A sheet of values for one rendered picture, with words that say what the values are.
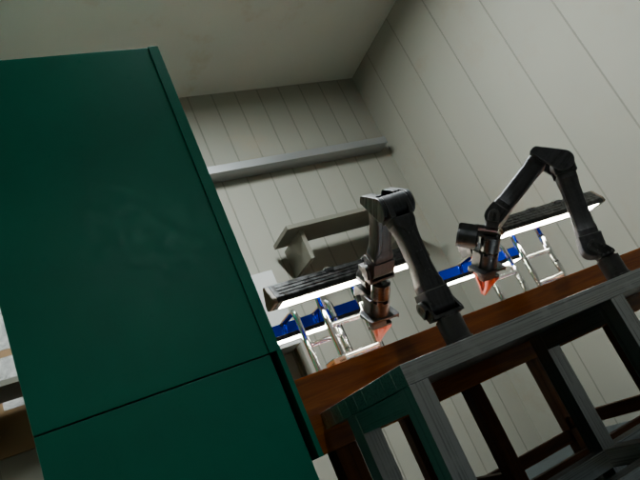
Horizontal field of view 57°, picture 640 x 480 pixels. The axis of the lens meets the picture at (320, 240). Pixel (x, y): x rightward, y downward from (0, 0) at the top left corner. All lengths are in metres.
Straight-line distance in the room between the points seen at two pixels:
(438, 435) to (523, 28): 3.33
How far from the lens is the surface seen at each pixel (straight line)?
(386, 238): 1.60
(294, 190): 4.65
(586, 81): 3.87
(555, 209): 2.63
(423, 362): 1.14
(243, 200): 4.48
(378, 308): 1.73
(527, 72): 4.13
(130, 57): 1.83
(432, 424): 1.11
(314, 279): 1.94
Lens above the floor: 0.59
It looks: 18 degrees up
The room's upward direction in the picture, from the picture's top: 25 degrees counter-clockwise
